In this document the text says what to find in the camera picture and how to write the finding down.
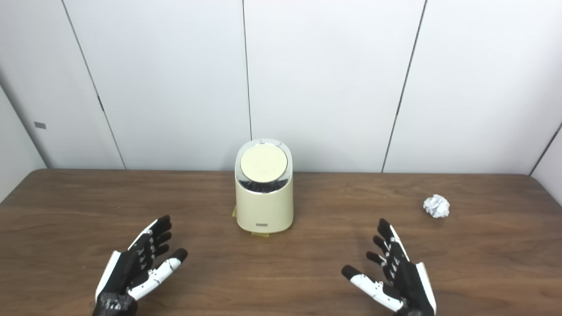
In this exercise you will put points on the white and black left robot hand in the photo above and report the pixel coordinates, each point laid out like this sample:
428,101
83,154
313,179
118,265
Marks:
131,267

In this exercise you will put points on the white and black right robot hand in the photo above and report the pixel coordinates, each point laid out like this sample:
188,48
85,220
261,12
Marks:
408,276

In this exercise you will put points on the white paper ball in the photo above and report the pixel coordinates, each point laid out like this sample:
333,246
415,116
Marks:
436,206

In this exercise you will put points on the cream round bin lid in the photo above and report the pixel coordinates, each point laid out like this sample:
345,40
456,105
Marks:
263,162

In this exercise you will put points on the cream-colored plastic bin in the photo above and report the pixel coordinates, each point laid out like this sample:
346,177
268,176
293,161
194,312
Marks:
264,210

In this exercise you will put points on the small grey wall label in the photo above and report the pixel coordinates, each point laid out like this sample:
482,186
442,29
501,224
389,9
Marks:
40,125

